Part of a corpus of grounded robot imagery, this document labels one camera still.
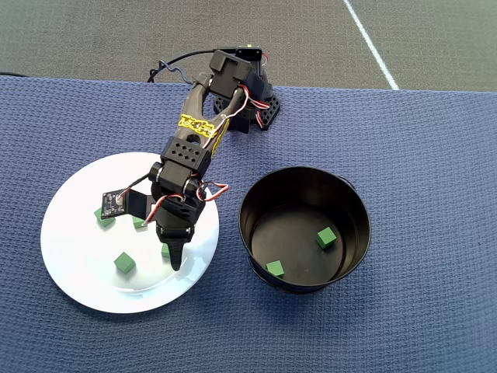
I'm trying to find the black cable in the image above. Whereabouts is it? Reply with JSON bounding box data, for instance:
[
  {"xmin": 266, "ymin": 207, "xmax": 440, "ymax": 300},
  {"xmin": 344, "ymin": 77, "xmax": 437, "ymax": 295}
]
[
  {"xmin": 147, "ymin": 60, "xmax": 195, "ymax": 85},
  {"xmin": 147, "ymin": 48, "xmax": 218, "ymax": 84}
]

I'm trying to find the white round plate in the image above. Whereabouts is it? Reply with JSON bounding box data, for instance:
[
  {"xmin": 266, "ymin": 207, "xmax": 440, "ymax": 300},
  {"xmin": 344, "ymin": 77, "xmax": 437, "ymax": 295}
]
[{"xmin": 40, "ymin": 152, "xmax": 221, "ymax": 315}]

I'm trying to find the wrist camera board with mount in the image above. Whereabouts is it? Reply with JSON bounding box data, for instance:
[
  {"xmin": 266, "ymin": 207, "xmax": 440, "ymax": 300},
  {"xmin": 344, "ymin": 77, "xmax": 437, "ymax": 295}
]
[{"xmin": 101, "ymin": 188, "xmax": 156, "ymax": 223}]

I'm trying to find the blue woven tablecloth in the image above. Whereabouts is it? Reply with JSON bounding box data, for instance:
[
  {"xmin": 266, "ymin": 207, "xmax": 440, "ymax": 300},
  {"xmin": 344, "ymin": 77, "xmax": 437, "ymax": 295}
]
[{"xmin": 0, "ymin": 75, "xmax": 497, "ymax": 373}]

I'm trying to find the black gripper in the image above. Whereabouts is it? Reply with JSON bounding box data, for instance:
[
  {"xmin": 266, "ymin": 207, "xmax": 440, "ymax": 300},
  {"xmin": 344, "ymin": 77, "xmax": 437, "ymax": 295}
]
[{"xmin": 149, "ymin": 185, "xmax": 207, "ymax": 272}]

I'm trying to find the black metal bucket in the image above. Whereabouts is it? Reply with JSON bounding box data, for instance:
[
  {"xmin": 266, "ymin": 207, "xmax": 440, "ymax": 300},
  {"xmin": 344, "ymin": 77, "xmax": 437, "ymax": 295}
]
[{"xmin": 237, "ymin": 166, "xmax": 373, "ymax": 295}]

